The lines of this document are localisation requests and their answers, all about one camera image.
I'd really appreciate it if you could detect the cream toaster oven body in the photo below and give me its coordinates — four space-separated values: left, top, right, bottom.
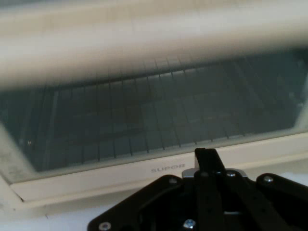
0 48 308 173

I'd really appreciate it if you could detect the glass oven door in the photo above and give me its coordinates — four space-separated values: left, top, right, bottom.
0 43 308 217

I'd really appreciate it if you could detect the wire oven rack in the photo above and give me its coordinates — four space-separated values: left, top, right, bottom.
31 55 296 167

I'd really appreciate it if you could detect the cream oven door handle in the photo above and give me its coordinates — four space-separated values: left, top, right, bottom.
0 14 308 93

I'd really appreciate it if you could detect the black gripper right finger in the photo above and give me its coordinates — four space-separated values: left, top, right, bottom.
209 148 308 231

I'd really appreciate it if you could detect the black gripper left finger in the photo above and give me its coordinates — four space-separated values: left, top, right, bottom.
88 148 214 231

